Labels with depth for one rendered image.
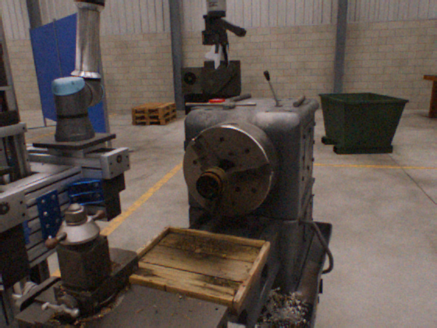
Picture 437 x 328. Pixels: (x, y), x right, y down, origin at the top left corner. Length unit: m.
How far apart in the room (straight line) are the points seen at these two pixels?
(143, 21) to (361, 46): 6.63
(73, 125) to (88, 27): 0.39
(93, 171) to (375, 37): 10.34
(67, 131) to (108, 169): 0.22
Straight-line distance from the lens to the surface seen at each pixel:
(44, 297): 0.87
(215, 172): 1.05
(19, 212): 1.10
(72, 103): 1.44
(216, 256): 1.07
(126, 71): 12.32
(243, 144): 1.12
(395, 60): 11.35
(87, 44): 1.56
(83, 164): 1.43
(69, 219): 0.72
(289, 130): 1.23
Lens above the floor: 1.43
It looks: 16 degrees down
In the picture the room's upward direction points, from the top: 2 degrees counter-clockwise
